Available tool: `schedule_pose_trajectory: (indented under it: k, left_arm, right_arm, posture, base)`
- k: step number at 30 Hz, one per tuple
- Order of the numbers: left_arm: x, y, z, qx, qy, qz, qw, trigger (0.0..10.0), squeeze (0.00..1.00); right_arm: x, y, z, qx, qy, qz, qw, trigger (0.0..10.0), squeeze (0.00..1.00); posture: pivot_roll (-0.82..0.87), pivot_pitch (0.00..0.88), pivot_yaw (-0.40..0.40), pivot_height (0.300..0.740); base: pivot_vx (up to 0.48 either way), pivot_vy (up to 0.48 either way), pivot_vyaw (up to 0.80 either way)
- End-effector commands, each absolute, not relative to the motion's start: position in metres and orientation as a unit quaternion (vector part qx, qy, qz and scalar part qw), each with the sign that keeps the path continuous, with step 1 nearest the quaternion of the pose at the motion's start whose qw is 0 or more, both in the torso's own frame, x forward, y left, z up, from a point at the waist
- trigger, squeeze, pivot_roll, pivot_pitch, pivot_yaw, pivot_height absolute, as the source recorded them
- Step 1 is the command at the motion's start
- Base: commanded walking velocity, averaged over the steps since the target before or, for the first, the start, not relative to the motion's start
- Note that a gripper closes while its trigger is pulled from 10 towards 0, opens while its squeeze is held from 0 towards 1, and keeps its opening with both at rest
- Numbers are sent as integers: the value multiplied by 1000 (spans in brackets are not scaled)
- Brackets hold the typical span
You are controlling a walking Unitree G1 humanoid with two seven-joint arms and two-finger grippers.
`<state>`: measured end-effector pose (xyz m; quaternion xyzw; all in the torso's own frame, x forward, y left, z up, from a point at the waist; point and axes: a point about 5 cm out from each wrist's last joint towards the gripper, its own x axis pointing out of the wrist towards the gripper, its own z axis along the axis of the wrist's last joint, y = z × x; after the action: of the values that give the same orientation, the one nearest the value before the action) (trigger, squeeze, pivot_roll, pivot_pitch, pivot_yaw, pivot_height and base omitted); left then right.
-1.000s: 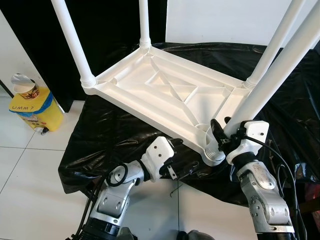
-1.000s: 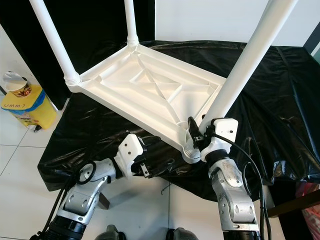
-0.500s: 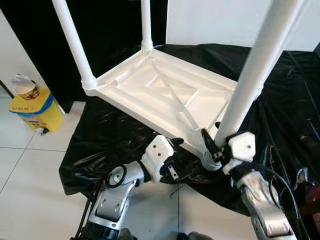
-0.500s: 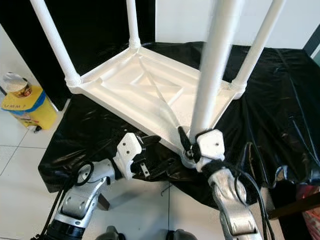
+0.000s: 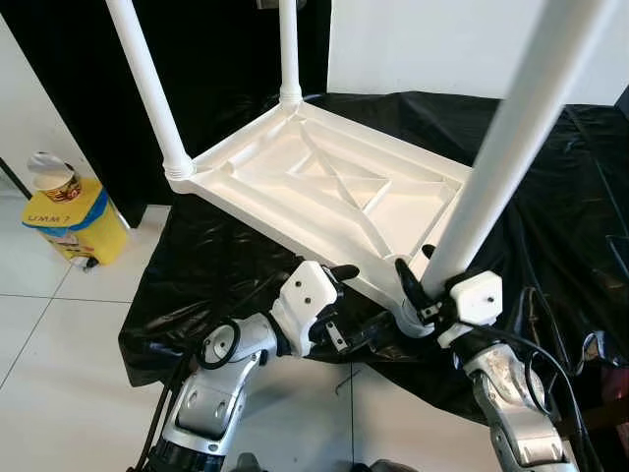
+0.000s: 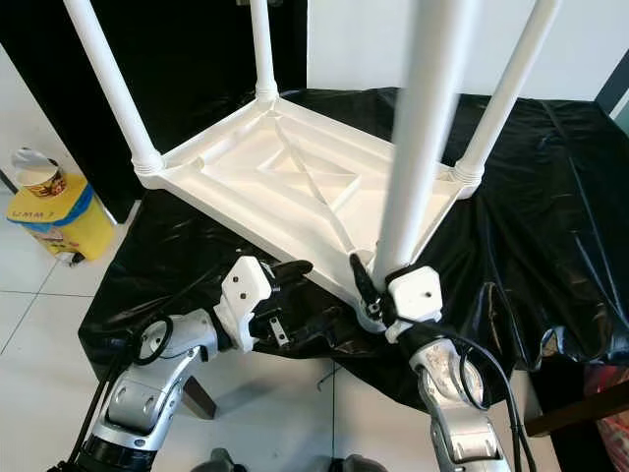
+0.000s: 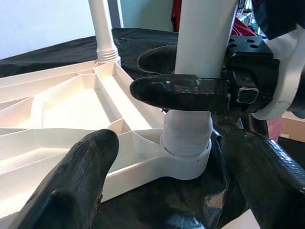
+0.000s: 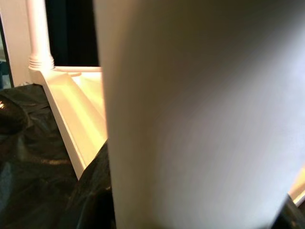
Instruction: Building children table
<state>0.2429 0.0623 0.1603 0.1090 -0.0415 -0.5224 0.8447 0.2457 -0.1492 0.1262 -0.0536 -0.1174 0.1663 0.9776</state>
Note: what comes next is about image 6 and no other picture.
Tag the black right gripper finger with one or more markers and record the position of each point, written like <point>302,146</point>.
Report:
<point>362,277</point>

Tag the white plastic table top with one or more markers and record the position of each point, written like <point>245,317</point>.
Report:
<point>256,177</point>

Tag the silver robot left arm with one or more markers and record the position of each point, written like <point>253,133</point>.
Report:
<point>142,393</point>

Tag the dark grey robot right foot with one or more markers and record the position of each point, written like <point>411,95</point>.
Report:
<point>359,464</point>

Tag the dark grey robot foot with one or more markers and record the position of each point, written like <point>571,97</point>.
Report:
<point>218,460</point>
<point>359,464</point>

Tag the dark grey robot left foot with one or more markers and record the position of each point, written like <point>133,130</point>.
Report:
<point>218,460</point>

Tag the black plastic table cover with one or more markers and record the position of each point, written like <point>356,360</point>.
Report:
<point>550,246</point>

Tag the black door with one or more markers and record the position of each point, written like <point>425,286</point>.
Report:
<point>197,59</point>

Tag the yellow blue cardboard box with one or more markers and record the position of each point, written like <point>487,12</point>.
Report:
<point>64,216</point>

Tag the instant noodle cup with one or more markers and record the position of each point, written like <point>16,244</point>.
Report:
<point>41,172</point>

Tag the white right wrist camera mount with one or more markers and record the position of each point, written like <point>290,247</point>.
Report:
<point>415,293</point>

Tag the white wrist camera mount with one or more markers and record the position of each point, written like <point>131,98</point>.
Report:
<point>244,295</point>
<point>415,293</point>

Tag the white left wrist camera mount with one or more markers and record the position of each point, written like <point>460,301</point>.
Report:
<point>244,295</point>

